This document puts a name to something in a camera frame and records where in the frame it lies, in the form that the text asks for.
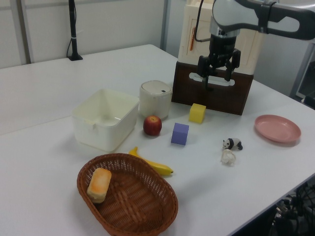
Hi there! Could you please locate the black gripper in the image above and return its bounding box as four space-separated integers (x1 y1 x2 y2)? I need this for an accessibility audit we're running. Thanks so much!
197 34 241 91

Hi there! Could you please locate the orange topped bread loaf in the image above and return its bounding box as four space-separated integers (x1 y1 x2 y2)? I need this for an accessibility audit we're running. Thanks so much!
86 168 112 204

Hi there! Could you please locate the brown wicker basket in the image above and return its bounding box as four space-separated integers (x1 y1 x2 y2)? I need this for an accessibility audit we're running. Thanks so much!
76 153 179 236

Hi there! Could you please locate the cream cabinet box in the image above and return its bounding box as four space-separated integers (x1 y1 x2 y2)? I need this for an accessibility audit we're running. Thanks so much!
177 0 264 76

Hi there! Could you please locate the dark brown drawer base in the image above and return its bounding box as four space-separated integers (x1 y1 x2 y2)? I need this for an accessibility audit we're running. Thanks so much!
171 60 254 116

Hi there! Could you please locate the yellow cube block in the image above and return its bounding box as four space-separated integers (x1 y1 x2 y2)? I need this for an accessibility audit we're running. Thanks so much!
189 103 207 123

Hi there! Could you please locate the small white lidded trash can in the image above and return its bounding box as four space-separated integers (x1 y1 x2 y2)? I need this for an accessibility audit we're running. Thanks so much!
139 80 173 120

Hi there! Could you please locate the panda figurine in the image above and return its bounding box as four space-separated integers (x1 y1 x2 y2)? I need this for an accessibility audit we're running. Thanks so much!
222 138 244 150

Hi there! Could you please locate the purple cube block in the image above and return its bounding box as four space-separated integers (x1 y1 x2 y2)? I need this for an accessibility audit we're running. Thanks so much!
171 122 190 146

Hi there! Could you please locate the pink plate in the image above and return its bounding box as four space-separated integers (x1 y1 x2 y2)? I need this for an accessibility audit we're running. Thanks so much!
254 114 302 144

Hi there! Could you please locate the red apple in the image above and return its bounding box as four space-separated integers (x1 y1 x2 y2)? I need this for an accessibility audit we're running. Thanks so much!
143 115 163 136

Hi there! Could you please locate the crumpled white paper ball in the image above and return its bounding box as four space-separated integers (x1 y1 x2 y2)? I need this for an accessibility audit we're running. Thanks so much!
220 148 237 167

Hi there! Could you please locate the yellow banana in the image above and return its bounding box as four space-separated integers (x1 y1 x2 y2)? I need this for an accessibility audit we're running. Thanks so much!
128 147 174 177

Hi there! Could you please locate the cream plastic storage bin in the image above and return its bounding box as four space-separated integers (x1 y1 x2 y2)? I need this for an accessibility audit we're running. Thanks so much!
71 88 140 152

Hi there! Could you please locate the white drawer handle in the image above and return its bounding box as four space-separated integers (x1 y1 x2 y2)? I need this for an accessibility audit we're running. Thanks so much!
189 72 236 87

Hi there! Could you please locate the orange cabinet door handle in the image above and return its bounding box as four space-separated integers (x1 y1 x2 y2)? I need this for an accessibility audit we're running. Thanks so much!
189 27 197 52

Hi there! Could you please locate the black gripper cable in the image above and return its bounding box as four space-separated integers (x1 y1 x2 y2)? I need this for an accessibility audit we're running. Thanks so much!
195 0 212 42

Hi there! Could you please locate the grey metal frame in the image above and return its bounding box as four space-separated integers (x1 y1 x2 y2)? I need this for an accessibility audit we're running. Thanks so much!
290 41 315 110

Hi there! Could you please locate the black camera pole stand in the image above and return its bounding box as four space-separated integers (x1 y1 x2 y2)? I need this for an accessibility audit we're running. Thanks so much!
66 0 84 61

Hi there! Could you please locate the black cable bundle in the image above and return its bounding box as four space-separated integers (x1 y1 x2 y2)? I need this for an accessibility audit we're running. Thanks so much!
270 181 315 236

